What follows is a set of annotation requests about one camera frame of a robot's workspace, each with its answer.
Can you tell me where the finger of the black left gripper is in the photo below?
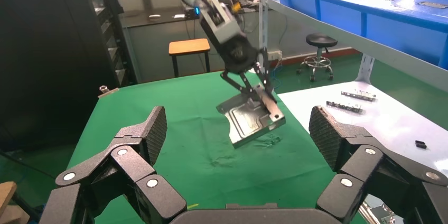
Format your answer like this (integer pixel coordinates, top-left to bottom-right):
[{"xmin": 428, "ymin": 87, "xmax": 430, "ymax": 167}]
[
  {"xmin": 220, "ymin": 70, "xmax": 259, "ymax": 108},
  {"xmin": 255, "ymin": 47, "xmax": 278, "ymax": 105}
]

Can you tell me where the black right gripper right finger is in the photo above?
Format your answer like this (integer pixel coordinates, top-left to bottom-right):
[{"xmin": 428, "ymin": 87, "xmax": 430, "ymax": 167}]
[{"xmin": 309, "ymin": 105, "xmax": 448, "ymax": 224}]

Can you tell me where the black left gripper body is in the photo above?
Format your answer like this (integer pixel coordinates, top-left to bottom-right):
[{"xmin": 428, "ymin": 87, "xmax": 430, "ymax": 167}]
[{"xmin": 221, "ymin": 35, "xmax": 260, "ymax": 76}]

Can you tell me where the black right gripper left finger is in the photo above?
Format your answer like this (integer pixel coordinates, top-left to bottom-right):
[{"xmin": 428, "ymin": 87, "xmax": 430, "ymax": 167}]
[{"xmin": 39, "ymin": 105, "xmax": 188, "ymax": 224}]

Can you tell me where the grey sheet metal tray part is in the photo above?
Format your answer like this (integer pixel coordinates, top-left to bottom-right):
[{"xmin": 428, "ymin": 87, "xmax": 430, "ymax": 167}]
[{"xmin": 216, "ymin": 84, "xmax": 287, "ymax": 150}]

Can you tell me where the shiny metal part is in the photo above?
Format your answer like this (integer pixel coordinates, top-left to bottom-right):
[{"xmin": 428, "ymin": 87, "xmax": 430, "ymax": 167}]
[{"xmin": 358, "ymin": 196, "xmax": 398, "ymax": 224}]

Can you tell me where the wooden top stool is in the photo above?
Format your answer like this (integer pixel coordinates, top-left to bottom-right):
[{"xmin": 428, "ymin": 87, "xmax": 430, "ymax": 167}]
[{"xmin": 169, "ymin": 38, "xmax": 212, "ymax": 78}]

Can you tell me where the black box with blue light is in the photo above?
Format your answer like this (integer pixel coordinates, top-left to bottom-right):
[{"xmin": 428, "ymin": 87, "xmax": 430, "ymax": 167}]
[{"xmin": 184, "ymin": 6, "xmax": 201, "ymax": 21}]

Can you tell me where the long connector strip part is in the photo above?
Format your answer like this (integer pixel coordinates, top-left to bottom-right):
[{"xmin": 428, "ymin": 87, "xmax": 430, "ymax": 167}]
[
  {"xmin": 325, "ymin": 100, "xmax": 363, "ymax": 115},
  {"xmin": 340, "ymin": 89, "xmax": 378, "ymax": 103}
]

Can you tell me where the black round swivel stool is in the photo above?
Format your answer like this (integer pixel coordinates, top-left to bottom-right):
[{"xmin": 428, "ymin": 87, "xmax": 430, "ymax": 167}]
[{"xmin": 296, "ymin": 33, "xmax": 339, "ymax": 82}]

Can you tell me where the green table cloth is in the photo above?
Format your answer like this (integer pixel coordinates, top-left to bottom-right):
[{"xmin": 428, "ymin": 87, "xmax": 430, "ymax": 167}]
[{"xmin": 66, "ymin": 70, "xmax": 367, "ymax": 224}]

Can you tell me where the metal table clamp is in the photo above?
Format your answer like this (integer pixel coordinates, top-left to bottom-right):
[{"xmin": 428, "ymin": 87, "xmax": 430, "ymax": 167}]
[{"xmin": 99, "ymin": 85, "xmax": 120, "ymax": 98}]

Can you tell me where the white metal shelf rack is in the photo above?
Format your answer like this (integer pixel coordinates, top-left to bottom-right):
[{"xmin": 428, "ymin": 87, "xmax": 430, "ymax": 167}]
[{"xmin": 258, "ymin": 0, "xmax": 448, "ymax": 94}]

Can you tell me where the blue plastic bin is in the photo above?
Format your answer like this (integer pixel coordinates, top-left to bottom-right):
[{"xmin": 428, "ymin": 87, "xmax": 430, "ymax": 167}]
[{"xmin": 271, "ymin": 0, "xmax": 448, "ymax": 71}]

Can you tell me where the wooden block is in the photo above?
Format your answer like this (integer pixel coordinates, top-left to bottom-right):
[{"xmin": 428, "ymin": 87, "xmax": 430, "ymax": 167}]
[{"xmin": 0, "ymin": 181, "xmax": 31, "ymax": 224}]

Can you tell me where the black shelf cabinet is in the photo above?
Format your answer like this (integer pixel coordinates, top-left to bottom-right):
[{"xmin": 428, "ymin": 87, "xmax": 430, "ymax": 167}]
[{"xmin": 0, "ymin": 0, "xmax": 141, "ymax": 153}]

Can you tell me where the flat grey metal plate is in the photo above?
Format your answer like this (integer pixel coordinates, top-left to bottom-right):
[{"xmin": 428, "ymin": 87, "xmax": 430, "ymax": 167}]
[{"xmin": 418, "ymin": 1, "xmax": 448, "ymax": 10}]

